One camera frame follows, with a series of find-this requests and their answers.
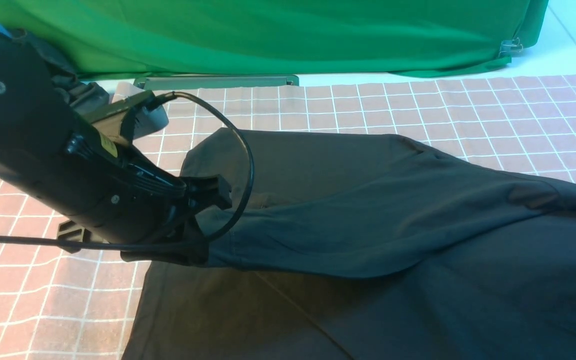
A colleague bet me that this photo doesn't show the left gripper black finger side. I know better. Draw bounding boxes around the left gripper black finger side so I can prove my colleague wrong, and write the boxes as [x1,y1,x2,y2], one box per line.
[120,219,210,267]
[183,175,233,221]

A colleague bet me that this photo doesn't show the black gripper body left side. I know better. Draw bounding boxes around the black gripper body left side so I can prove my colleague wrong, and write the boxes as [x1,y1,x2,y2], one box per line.
[0,117,188,244]

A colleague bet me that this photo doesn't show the dark gray long-sleeve shirt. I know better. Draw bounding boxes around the dark gray long-sleeve shirt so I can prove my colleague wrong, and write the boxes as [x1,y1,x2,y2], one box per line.
[122,130,576,360]

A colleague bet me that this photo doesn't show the dark crumpled garment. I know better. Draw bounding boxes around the dark crumpled garment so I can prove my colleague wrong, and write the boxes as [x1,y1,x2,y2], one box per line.
[8,28,110,115]

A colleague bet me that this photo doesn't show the green flat bar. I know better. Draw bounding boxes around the green flat bar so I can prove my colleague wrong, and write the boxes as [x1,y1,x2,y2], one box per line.
[133,74,300,91]

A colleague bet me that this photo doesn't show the pink checkered tablecloth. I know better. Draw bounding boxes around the pink checkered tablecloth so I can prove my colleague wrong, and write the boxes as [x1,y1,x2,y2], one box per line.
[0,75,576,360]

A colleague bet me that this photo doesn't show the green backdrop cloth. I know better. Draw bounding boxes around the green backdrop cloth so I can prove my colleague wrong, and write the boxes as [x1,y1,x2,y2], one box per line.
[0,0,548,79]

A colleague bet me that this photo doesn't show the metal binder clip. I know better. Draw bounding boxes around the metal binder clip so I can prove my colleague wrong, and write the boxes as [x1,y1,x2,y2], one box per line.
[498,38,524,58]

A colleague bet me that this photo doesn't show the black cable left side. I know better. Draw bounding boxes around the black cable left side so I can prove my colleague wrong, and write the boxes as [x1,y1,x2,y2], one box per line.
[0,91,255,252]

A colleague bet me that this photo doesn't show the wrist camera left side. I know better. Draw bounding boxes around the wrist camera left side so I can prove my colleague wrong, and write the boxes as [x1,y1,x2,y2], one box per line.
[82,90,170,148]

